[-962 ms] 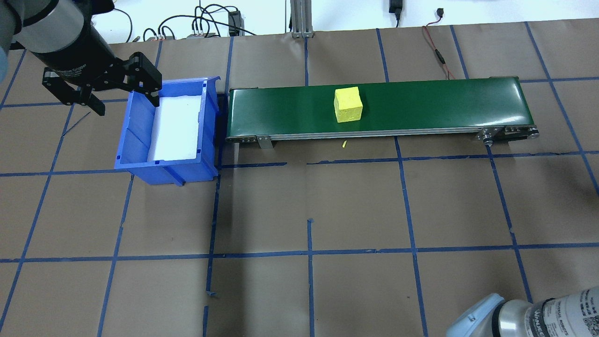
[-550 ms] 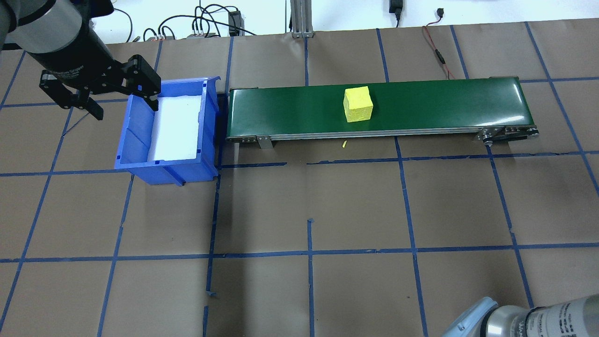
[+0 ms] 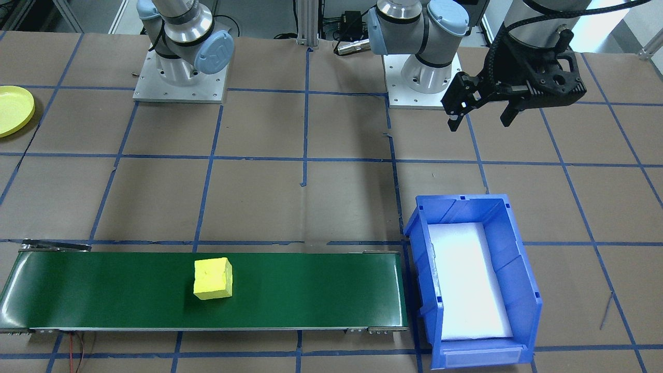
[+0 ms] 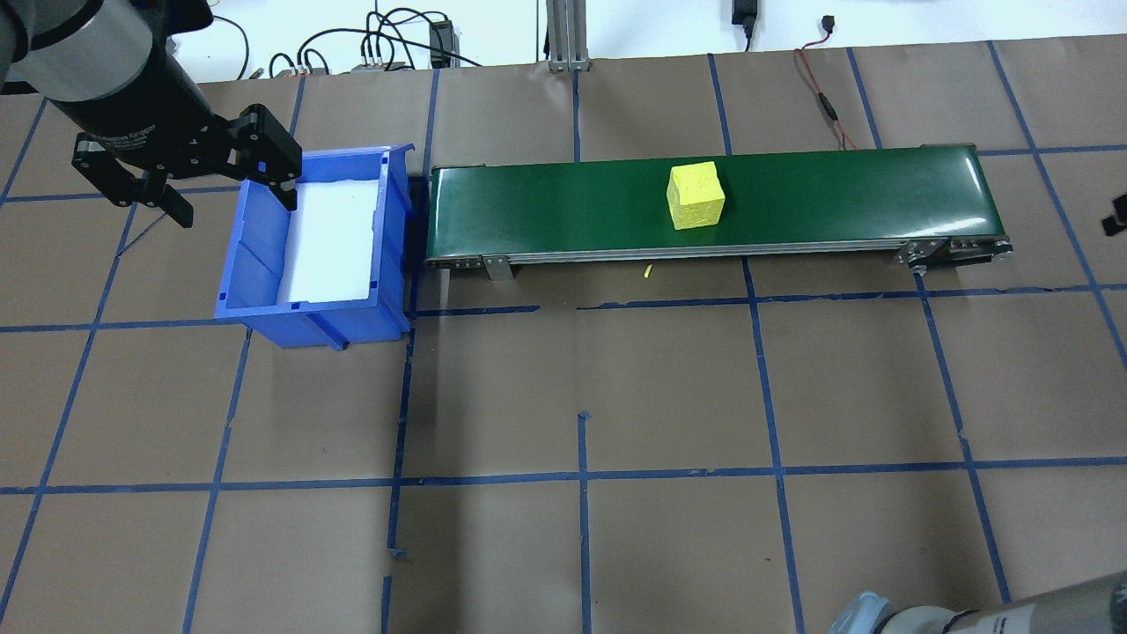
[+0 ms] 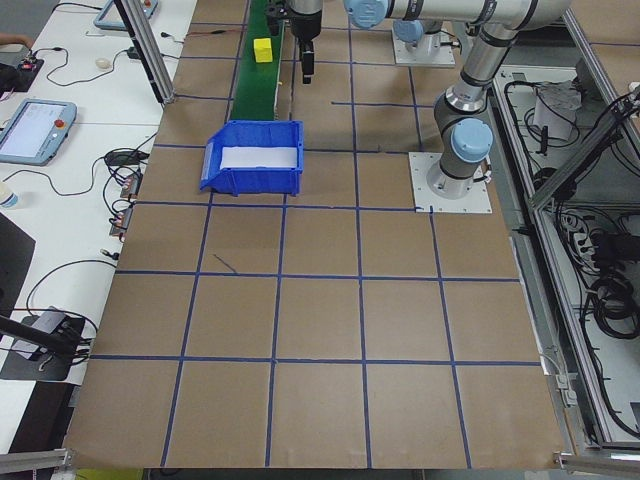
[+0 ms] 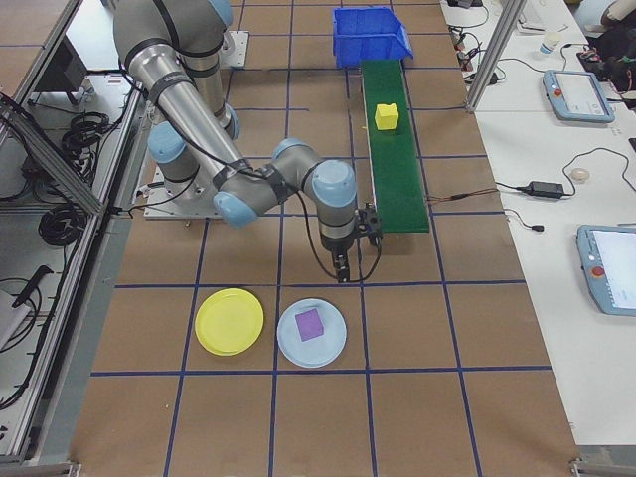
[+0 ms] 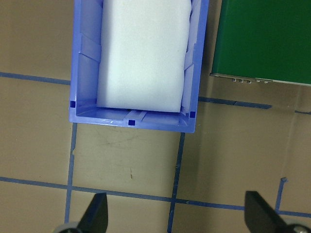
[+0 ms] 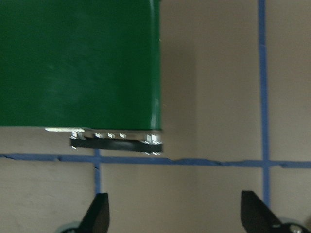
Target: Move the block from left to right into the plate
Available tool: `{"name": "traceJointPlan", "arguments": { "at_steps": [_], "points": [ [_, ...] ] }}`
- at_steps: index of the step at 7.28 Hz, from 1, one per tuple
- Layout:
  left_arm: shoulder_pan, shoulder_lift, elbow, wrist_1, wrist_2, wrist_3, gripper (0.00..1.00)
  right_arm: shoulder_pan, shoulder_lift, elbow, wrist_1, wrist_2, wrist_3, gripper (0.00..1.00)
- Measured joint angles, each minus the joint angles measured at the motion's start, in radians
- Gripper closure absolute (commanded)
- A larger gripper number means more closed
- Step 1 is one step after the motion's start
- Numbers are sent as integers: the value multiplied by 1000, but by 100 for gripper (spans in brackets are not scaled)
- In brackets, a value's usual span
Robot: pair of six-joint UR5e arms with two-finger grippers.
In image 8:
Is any green conveyor belt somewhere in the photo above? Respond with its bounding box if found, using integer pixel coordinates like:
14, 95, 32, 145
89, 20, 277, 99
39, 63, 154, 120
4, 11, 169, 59
0, 0, 165, 156

